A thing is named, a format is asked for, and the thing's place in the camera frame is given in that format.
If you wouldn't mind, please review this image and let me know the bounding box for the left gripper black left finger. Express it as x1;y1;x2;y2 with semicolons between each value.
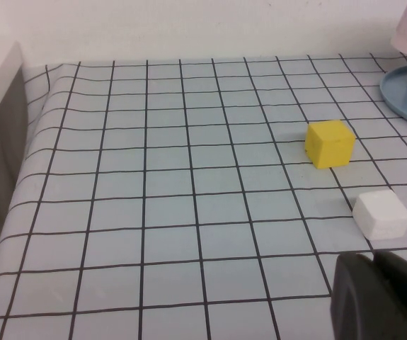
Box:
330;253;407;340

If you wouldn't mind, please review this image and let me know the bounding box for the white and grey cabinet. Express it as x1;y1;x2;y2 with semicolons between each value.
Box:
0;40;30;295

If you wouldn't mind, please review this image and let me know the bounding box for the white cube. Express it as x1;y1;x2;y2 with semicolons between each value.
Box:
352;189;407;242

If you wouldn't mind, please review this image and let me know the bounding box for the yellow cube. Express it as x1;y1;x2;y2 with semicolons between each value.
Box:
304;119;356;170

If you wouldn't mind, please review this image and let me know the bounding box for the blue cup stand with pegs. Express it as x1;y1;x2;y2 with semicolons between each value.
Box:
379;58;407;132

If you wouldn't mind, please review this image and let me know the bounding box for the white black-grid tablecloth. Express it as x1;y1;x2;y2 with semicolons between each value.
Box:
0;52;407;340

